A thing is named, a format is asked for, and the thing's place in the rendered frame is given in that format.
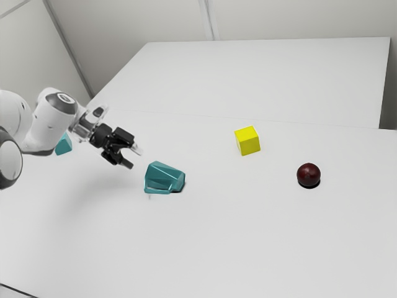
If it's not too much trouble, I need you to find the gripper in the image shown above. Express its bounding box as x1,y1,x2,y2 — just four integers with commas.
89,123,144,170

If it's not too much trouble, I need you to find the teal faceted mug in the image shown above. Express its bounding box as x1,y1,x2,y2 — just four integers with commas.
143,160,187,195

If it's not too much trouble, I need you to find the teal faceted block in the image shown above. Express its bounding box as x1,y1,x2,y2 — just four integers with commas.
54,131,73,156

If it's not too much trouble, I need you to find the yellow cube block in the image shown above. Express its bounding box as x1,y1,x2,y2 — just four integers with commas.
234,125,261,156

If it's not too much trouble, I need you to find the dark red ball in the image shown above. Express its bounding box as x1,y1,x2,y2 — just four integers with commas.
296,162,321,186

